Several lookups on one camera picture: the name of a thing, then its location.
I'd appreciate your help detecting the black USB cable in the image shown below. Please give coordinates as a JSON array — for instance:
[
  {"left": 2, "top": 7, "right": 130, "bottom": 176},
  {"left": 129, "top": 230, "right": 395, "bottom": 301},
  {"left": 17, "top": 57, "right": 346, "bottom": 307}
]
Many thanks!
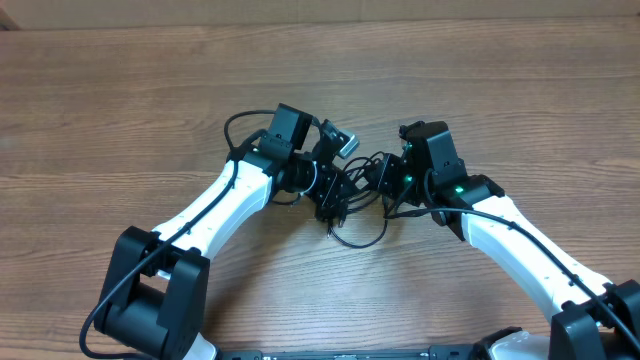
[{"left": 327, "top": 152, "right": 396, "bottom": 250}]

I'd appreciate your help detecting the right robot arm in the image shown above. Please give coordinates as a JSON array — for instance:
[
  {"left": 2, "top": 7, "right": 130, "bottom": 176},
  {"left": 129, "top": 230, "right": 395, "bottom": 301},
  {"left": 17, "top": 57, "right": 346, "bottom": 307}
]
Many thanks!
[{"left": 371, "top": 121, "right": 639, "bottom": 359}]

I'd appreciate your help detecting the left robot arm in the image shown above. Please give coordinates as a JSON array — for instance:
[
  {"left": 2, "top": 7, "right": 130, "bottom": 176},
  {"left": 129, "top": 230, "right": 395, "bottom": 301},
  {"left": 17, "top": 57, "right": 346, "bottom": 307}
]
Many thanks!
[{"left": 79, "top": 104, "right": 359, "bottom": 359}]

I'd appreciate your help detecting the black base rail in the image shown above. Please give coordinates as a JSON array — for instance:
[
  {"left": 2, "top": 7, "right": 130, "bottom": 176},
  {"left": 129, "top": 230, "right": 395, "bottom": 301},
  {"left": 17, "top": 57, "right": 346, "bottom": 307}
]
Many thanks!
[{"left": 182, "top": 344, "right": 477, "bottom": 360}]

